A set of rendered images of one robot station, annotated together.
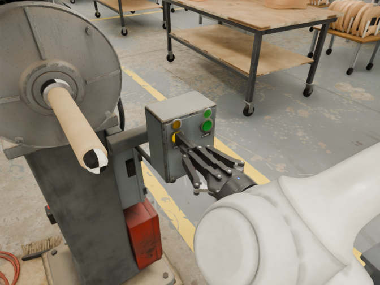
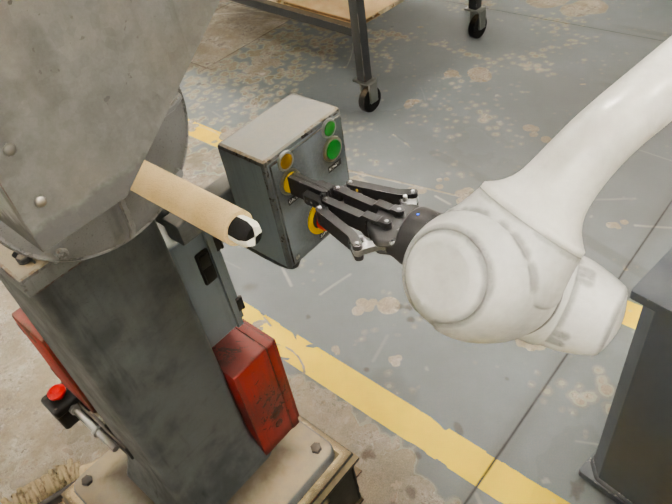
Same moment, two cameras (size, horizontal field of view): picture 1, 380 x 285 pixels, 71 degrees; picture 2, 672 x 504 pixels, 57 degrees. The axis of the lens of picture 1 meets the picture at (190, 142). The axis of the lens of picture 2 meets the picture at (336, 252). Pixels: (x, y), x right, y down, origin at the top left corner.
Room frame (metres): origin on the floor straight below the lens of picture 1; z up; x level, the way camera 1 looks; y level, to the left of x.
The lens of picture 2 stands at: (-0.17, 0.10, 1.58)
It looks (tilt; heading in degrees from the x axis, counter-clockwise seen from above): 43 degrees down; 351
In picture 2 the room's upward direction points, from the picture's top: 10 degrees counter-clockwise
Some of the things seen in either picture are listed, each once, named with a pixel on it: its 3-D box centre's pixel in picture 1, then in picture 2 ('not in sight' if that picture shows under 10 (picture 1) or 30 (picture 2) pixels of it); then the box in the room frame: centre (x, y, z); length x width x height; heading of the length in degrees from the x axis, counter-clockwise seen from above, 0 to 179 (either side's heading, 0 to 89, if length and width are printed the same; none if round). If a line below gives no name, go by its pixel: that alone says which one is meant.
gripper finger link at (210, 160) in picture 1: (213, 164); (368, 207); (0.42, -0.05, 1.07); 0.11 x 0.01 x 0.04; 32
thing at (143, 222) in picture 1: (135, 219); (230, 365); (0.71, 0.23, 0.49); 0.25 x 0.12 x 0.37; 33
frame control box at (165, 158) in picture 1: (162, 136); (253, 191); (0.63, 0.08, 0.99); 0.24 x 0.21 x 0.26; 33
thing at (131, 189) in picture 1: (116, 137); (163, 217); (0.71, 0.24, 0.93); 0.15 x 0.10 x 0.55; 33
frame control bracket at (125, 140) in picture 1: (142, 134); (221, 196); (0.60, 0.13, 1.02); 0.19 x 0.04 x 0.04; 123
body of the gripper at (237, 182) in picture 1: (229, 186); (405, 232); (0.36, -0.08, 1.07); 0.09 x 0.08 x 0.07; 33
